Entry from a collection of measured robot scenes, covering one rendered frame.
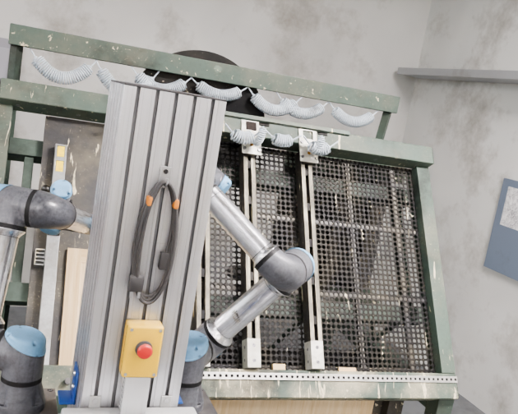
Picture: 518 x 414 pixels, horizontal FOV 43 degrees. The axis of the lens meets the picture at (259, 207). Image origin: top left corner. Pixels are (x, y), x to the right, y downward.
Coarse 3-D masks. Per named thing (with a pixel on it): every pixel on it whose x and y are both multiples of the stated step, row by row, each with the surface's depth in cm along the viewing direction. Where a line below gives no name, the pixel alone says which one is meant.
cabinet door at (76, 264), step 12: (72, 252) 276; (84, 252) 278; (72, 264) 275; (84, 264) 277; (72, 276) 273; (84, 276) 275; (72, 288) 271; (72, 300) 270; (72, 312) 268; (72, 324) 266; (60, 336) 265; (72, 336) 265; (60, 348) 262; (72, 348) 263; (60, 360) 260; (72, 360) 262
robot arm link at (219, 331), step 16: (304, 256) 208; (256, 288) 213; (272, 288) 209; (240, 304) 215; (256, 304) 212; (208, 320) 220; (224, 320) 217; (240, 320) 215; (208, 336) 217; (224, 336) 218
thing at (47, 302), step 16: (64, 160) 287; (64, 176) 284; (48, 240) 272; (48, 256) 270; (48, 272) 268; (48, 288) 266; (48, 304) 264; (48, 320) 261; (48, 336) 259; (48, 352) 257
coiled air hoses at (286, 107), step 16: (48, 64) 327; (144, 80) 342; (176, 80) 351; (224, 96) 364; (240, 96) 363; (256, 96) 364; (272, 112) 368; (288, 112) 372; (304, 112) 375; (320, 112) 383; (336, 112) 382; (368, 112) 391
